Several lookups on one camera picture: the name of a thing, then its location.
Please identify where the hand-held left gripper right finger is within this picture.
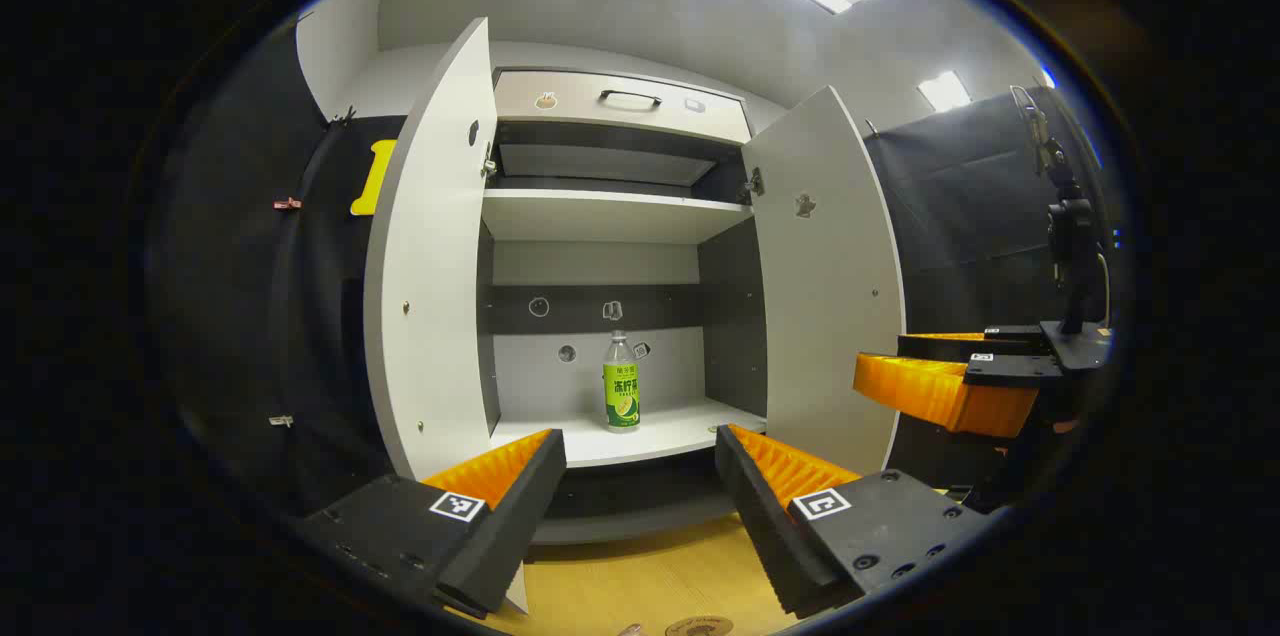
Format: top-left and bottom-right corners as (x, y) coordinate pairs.
(714, 423), (993, 619)

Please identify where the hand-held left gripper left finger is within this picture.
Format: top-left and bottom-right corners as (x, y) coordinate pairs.
(298, 428), (568, 620)

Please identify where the white cabinet door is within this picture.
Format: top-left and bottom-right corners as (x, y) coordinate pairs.
(363, 16), (501, 482)
(742, 86), (906, 477)

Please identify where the green label plastic bottle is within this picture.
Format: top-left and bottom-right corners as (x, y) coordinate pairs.
(602, 330), (642, 434)

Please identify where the white and grey cabinet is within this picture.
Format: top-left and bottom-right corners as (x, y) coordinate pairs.
(478, 66), (771, 547)

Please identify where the white cabinet shelf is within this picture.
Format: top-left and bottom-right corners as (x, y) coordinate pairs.
(482, 188), (753, 245)

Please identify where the black backdrop cloth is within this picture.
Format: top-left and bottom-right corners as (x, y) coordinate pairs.
(150, 16), (1116, 517)

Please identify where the small ceiling light panel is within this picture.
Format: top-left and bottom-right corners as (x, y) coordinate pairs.
(918, 71), (973, 113)

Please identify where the cabinet drawer with black handle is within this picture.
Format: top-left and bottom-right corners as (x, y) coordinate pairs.
(493, 69), (753, 145)

